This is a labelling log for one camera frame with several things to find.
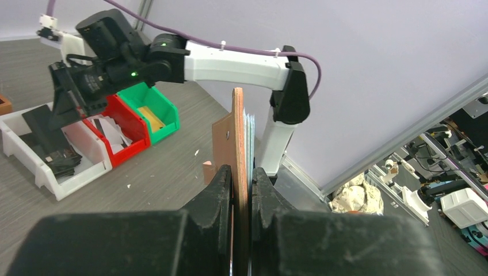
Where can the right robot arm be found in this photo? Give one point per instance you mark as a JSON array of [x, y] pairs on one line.
[[122, 59]]

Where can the white bin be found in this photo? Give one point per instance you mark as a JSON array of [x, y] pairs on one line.
[[94, 164]]

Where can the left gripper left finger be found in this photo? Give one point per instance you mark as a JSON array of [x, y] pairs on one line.
[[192, 240]]

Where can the white cards in red bin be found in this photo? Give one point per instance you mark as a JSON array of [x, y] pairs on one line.
[[111, 131]]

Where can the tan leather card holder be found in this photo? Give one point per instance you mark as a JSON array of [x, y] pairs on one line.
[[228, 143]]

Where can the gold cards in green bin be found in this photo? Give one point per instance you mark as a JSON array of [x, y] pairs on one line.
[[154, 122]]

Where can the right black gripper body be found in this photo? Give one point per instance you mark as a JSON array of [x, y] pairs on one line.
[[90, 80]]

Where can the red bin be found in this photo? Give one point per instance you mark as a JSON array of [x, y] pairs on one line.
[[132, 126]]

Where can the green bin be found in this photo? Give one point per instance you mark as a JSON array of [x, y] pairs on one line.
[[141, 95]]

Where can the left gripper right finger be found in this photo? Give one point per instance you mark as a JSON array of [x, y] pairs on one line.
[[287, 241]]

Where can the orange compartment tray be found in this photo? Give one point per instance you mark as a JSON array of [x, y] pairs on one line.
[[5, 106]]

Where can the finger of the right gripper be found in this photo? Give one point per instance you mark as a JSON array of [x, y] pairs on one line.
[[67, 107]]

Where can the dark grey credit card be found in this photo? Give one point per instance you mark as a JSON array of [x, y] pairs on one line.
[[51, 140]]

